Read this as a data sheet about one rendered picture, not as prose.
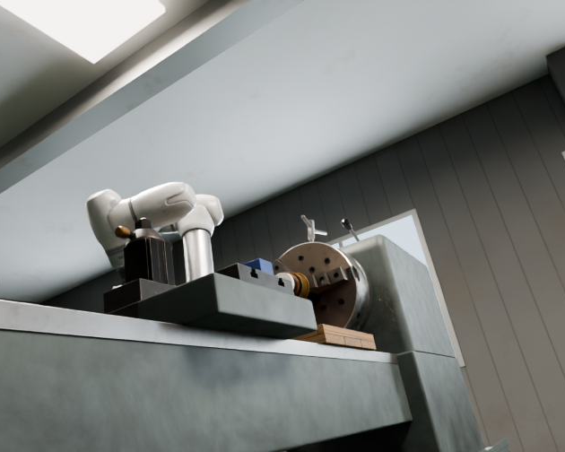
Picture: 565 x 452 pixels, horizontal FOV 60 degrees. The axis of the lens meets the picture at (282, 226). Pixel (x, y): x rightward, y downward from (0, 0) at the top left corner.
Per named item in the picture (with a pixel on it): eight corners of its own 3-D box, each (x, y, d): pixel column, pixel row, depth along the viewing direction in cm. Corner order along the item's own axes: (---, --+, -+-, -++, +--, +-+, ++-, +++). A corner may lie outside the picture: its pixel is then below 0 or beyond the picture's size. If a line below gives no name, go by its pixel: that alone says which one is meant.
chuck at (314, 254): (280, 352, 158) (276, 256, 168) (373, 343, 143) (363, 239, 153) (265, 351, 150) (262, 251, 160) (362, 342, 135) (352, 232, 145)
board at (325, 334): (262, 379, 143) (259, 365, 145) (376, 349, 128) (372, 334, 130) (194, 379, 118) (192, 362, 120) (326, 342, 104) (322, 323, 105)
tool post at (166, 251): (152, 298, 106) (149, 255, 110) (178, 288, 103) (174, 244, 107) (126, 293, 100) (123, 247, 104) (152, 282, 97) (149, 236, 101)
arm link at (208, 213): (186, 404, 163) (252, 391, 164) (175, 391, 149) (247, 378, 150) (174, 213, 204) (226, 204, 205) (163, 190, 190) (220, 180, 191)
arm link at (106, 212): (97, 255, 133) (143, 238, 134) (73, 202, 130) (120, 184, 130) (107, 246, 144) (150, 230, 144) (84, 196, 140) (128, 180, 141)
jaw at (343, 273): (318, 282, 150) (352, 266, 146) (324, 298, 148) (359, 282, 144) (301, 276, 141) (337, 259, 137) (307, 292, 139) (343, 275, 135)
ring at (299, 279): (283, 280, 147) (267, 274, 140) (310, 270, 143) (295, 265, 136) (289, 310, 144) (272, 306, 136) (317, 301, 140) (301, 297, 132)
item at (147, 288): (176, 326, 112) (174, 305, 114) (211, 315, 108) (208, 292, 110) (103, 317, 95) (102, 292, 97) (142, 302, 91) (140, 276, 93)
